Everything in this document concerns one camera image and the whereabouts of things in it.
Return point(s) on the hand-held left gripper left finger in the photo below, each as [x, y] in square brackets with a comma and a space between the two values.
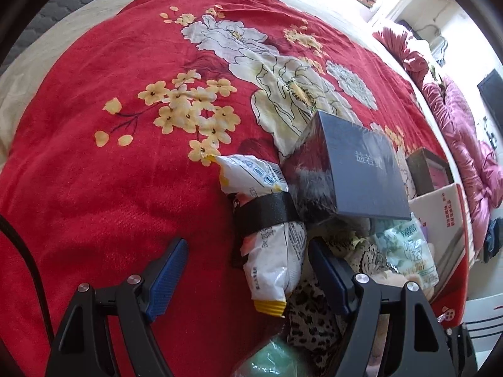
[169, 279]

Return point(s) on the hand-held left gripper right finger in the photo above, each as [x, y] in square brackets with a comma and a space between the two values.
[326, 271]

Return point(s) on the white and yellow snack bag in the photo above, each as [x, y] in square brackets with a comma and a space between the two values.
[275, 251]

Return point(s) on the green print tissue pack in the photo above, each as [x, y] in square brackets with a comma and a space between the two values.
[404, 251]

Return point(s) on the red cardboard box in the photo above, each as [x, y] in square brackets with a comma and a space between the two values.
[444, 204]

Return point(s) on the leopard print cloth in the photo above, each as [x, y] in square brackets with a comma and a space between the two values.
[314, 322]

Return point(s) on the cream plush toy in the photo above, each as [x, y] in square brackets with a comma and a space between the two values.
[397, 279]

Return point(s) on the black textured band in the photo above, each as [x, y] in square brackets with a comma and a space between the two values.
[267, 210]

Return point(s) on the red floral blanket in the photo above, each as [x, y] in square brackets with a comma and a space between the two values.
[98, 204]

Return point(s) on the green plastic bag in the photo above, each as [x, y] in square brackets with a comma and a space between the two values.
[275, 361]

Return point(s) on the dark blue box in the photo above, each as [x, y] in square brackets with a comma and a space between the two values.
[361, 165]

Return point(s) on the brown gift box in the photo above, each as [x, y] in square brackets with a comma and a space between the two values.
[420, 169]

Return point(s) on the white striped object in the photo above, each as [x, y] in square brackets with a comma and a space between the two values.
[483, 314]

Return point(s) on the dark blue object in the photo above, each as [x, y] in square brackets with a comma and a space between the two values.
[493, 241]

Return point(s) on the pink quilt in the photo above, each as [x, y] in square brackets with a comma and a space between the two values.
[463, 137]

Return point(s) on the black television screen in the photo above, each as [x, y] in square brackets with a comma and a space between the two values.
[493, 90]

